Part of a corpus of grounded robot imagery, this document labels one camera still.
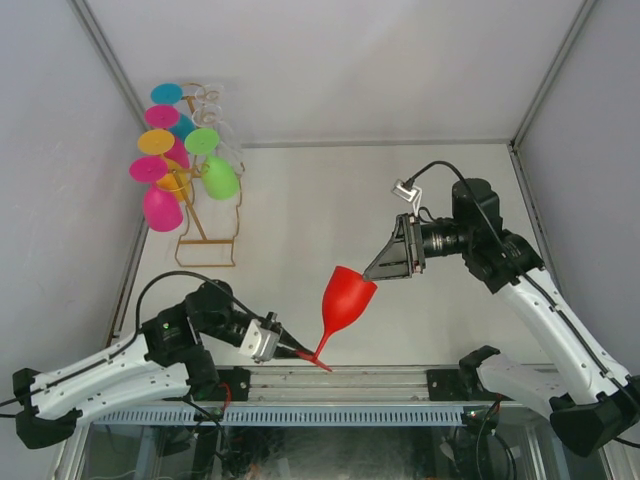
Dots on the black base bracket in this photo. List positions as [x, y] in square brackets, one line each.
[446, 385]
[233, 385]

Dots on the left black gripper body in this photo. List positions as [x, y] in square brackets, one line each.
[274, 323]

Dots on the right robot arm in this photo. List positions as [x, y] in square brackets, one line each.
[592, 400]

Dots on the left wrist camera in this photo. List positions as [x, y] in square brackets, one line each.
[258, 343]

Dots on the aluminium mounting rail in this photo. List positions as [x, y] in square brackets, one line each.
[308, 384]

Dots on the rear magenta wine glass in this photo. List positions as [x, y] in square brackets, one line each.
[163, 117]

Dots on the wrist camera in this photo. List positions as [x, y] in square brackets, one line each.
[408, 193]
[258, 343]

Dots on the cyan plastic wine glass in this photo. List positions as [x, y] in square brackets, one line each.
[171, 94]

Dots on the rear clear wine glass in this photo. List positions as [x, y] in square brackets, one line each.
[210, 95]

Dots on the front magenta wine glass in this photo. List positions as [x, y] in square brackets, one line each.
[160, 207]

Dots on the front clear wine glass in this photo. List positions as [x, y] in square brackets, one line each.
[229, 146]

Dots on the left black base bracket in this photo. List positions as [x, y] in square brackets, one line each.
[233, 385]

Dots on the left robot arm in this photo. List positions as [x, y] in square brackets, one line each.
[164, 358]

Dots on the green plastic wine glass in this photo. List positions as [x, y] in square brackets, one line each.
[217, 176]

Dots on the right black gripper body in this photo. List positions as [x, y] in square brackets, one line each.
[411, 243]

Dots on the magenta wine glass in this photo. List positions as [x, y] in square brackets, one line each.
[163, 117]
[160, 207]

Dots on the clear wine glass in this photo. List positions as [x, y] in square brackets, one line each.
[229, 146]
[210, 95]

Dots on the blue slotted cable duct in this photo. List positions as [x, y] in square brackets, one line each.
[292, 416]

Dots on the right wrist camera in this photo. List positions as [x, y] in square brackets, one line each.
[408, 193]

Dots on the right black base bracket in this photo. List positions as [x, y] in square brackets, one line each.
[446, 385]

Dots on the red plastic wine glass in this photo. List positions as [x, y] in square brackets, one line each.
[346, 297]

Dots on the gold wire glass rack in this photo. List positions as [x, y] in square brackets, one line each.
[211, 227]

